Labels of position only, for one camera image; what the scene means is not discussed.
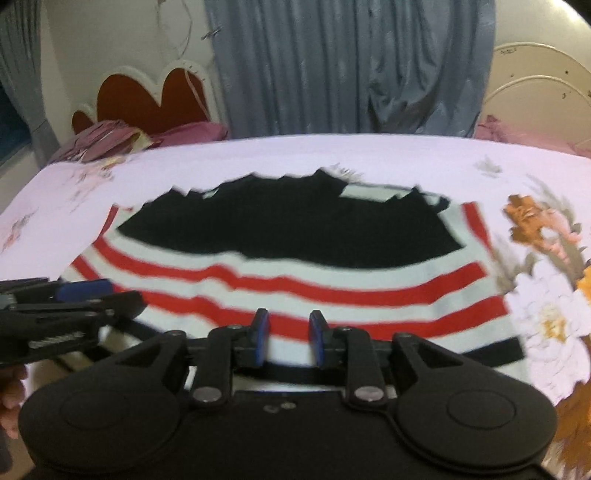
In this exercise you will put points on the red heart-shaped headboard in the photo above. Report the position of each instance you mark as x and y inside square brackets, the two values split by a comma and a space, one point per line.
[171, 101]

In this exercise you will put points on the floral bed sheet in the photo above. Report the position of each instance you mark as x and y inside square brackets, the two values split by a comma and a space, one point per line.
[277, 152]

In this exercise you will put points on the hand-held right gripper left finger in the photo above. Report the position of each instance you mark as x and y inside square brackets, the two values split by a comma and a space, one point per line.
[261, 337]

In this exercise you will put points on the window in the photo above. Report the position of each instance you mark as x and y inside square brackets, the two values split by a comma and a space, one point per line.
[11, 129]

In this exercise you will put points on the narrow grey-blue curtain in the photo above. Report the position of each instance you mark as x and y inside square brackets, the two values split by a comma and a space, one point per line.
[23, 83]

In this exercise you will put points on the purple crumpled blanket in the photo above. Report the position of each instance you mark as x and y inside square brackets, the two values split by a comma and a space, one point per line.
[101, 138]

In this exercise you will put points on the wide grey-blue curtain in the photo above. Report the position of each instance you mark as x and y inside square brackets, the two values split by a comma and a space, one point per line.
[341, 64]

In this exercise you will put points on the striped knit sweater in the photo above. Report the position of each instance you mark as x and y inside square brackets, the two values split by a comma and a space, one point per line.
[286, 240]

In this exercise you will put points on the person's left hand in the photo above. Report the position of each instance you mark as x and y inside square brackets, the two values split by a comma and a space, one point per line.
[11, 397]

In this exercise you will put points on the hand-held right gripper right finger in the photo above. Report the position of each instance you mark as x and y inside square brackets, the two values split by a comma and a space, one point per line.
[316, 339]

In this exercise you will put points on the pink pillow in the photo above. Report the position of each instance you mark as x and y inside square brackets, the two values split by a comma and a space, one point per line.
[194, 133]

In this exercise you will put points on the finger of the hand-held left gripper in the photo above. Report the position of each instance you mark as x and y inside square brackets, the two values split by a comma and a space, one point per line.
[92, 308]
[83, 288]

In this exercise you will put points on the cream arched headboard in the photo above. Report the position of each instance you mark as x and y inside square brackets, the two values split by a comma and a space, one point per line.
[540, 92]

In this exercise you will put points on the pink ruffled bedding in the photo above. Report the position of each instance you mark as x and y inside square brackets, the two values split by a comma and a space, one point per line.
[517, 136]

